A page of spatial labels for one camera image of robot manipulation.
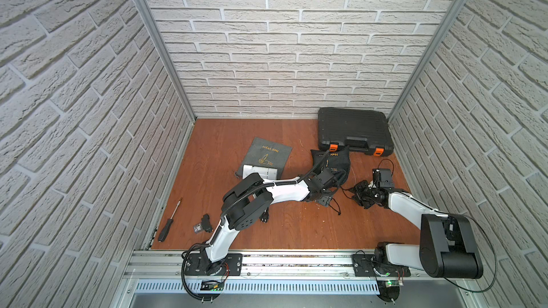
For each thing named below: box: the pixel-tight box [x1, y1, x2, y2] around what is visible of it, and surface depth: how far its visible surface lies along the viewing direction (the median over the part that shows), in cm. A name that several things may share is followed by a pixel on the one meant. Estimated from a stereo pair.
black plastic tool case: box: [317, 106, 395, 157], surface depth 106 cm
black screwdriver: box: [157, 198, 182, 243], surface depth 82 cm
